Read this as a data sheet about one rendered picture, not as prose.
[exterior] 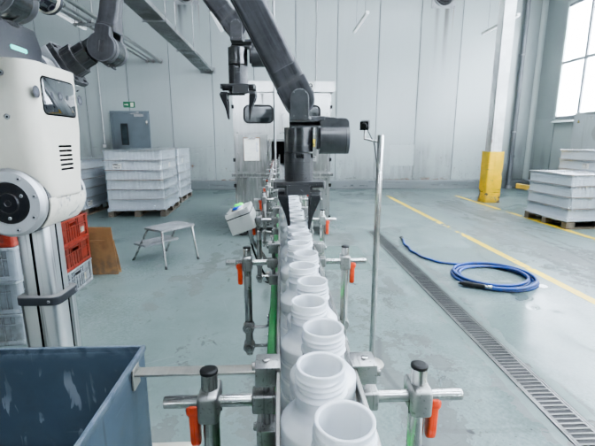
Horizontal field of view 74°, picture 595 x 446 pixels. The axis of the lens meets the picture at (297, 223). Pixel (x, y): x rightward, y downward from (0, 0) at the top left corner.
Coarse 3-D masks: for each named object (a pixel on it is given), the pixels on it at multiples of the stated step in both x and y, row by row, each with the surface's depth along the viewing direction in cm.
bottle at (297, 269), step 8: (296, 264) 53; (304, 264) 53; (312, 264) 53; (296, 272) 50; (304, 272) 50; (312, 272) 51; (288, 280) 52; (296, 280) 51; (288, 288) 52; (296, 288) 51; (288, 296) 51; (288, 304) 50; (288, 312) 51
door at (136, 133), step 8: (112, 112) 1036; (120, 112) 1037; (128, 112) 1038; (136, 112) 1037; (144, 112) 1039; (112, 120) 1041; (120, 120) 1042; (128, 120) 1043; (136, 120) 1044; (144, 120) 1045; (112, 128) 1044; (120, 128) 1046; (128, 128) 1047; (136, 128) 1048; (144, 128) 1049; (112, 136) 1048; (120, 136) 1050; (128, 136) 1051; (136, 136) 1052; (144, 136) 1053; (112, 144) 1052; (120, 144) 1054; (128, 144) 1055; (136, 144) 1056; (144, 144) 1057
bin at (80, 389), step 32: (0, 352) 72; (32, 352) 73; (64, 352) 73; (96, 352) 73; (128, 352) 73; (0, 384) 74; (32, 384) 74; (64, 384) 74; (96, 384) 74; (128, 384) 66; (0, 416) 75; (32, 416) 75; (64, 416) 76; (96, 416) 55; (128, 416) 66
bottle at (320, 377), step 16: (320, 352) 30; (304, 368) 30; (320, 368) 31; (336, 368) 30; (304, 384) 27; (320, 384) 27; (336, 384) 28; (304, 400) 28; (320, 400) 27; (288, 416) 29; (304, 416) 28; (288, 432) 28; (304, 432) 28
